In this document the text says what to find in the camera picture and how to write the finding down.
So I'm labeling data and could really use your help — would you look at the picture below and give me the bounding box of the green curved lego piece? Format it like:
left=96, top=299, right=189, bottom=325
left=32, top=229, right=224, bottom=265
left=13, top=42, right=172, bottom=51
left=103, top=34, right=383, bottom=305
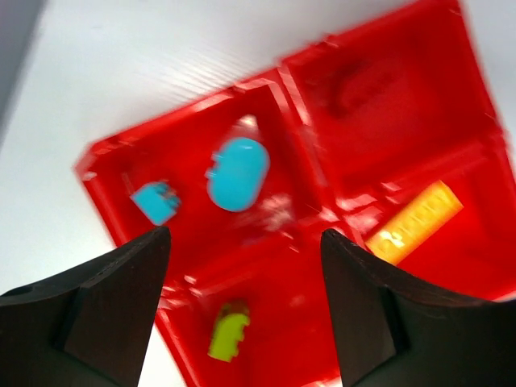
left=208, top=300, right=251, bottom=363

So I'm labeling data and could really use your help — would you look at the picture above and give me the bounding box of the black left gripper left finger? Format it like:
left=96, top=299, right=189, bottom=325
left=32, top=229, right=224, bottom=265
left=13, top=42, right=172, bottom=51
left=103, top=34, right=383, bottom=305
left=1, top=227, right=171, bottom=386

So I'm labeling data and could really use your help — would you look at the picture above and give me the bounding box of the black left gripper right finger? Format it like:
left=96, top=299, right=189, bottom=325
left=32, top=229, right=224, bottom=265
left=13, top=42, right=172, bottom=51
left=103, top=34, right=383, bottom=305
left=321, top=229, right=515, bottom=386

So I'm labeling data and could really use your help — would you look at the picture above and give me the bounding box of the small cyan square brick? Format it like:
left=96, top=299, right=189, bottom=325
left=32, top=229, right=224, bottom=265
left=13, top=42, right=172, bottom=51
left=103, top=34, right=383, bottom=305
left=130, top=181, right=181, bottom=226

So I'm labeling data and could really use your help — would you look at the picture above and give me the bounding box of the red divided plastic bin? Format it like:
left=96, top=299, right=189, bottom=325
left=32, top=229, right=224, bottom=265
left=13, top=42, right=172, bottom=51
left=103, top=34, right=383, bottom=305
left=76, top=1, right=515, bottom=386

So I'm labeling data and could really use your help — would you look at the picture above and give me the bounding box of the cyan rounded lego piece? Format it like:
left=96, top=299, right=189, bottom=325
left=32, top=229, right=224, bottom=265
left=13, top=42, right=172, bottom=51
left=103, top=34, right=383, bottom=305
left=206, top=137, right=270, bottom=213

